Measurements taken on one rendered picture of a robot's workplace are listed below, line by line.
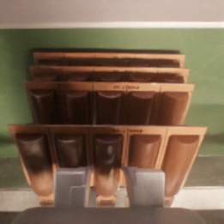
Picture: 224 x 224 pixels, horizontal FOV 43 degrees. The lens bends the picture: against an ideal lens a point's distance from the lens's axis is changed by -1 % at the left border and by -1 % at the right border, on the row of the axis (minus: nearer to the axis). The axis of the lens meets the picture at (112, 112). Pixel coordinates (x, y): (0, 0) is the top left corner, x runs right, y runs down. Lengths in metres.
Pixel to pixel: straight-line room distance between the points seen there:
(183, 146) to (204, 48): 0.09
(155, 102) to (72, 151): 0.07
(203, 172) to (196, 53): 0.14
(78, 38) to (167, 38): 0.06
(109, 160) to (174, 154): 0.04
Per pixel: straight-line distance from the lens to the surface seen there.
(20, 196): 0.30
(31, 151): 0.16
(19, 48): 0.22
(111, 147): 0.15
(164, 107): 0.19
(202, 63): 0.23
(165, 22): 0.19
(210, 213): 0.40
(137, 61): 0.21
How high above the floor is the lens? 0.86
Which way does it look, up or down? 44 degrees down
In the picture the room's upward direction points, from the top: 178 degrees counter-clockwise
